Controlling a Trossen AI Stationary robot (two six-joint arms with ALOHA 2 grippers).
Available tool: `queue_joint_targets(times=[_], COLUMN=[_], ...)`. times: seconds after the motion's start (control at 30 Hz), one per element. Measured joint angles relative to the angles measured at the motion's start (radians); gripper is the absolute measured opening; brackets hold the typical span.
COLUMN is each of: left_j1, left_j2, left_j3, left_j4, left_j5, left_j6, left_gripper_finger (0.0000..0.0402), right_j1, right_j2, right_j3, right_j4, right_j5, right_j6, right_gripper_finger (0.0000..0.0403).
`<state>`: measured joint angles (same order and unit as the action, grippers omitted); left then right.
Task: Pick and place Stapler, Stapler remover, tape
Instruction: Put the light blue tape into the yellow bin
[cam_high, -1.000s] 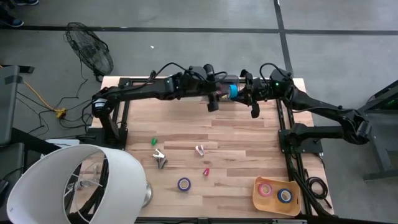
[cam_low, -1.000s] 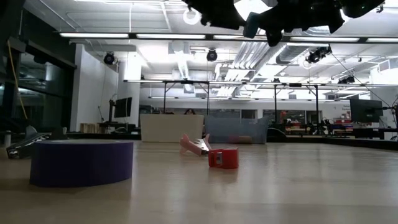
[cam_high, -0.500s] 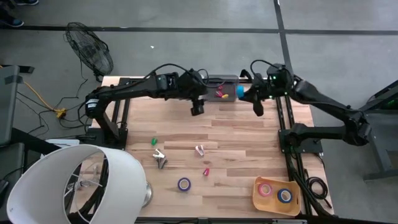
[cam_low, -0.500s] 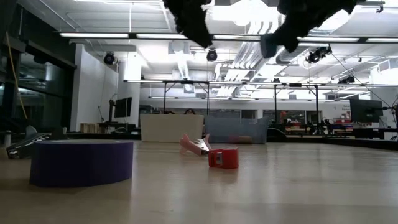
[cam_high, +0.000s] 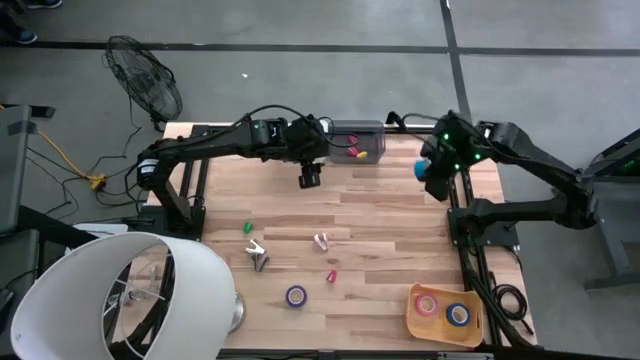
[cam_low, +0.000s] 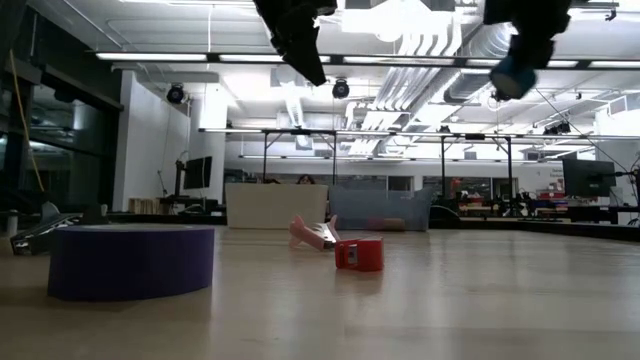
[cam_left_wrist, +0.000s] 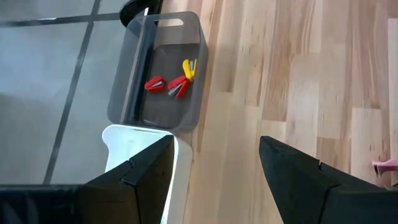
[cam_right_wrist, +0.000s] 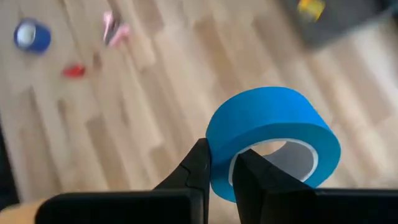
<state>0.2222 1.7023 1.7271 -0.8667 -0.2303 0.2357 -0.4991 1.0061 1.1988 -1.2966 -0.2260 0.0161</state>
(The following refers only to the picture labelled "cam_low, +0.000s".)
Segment grey translucent plastic bin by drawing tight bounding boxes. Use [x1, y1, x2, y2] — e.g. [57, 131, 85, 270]
[328, 185, 435, 232]

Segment black ceiling camera cluster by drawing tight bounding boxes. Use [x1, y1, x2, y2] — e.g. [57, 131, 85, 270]
[543, 120, 573, 137]

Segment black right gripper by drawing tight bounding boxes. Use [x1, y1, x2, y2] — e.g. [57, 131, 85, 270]
[482, 0, 574, 70]

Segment black overhead gantry frame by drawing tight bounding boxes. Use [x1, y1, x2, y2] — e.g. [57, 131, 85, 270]
[439, 132, 515, 217]
[261, 128, 339, 187]

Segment black computer monitor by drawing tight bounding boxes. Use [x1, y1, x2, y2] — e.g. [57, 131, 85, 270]
[561, 157, 618, 198]
[182, 155, 214, 191]

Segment silver air duct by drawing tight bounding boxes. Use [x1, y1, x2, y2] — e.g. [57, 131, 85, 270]
[442, 22, 509, 104]

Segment white plastic bin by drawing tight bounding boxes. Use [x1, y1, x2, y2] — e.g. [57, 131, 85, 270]
[224, 182, 330, 231]

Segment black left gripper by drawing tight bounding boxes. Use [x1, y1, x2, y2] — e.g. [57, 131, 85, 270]
[252, 0, 339, 88]

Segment pink stapler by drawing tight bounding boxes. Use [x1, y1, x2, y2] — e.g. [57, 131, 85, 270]
[289, 214, 342, 251]

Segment cluttered workbench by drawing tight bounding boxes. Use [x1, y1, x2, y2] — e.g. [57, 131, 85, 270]
[449, 187, 640, 224]

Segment wooden crate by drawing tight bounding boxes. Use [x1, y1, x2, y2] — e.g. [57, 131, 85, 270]
[128, 197, 162, 216]

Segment yellow hanging cable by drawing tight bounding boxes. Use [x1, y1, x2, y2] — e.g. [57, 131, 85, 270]
[7, 49, 47, 194]

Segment silver metal tool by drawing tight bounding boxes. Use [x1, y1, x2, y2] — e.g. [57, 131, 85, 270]
[9, 201, 84, 257]

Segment purple tape roll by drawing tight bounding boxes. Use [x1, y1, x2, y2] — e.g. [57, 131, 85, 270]
[47, 224, 217, 303]

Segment black ceiling spotlight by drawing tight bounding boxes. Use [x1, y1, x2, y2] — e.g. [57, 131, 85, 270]
[331, 77, 352, 101]
[165, 82, 187, 106]

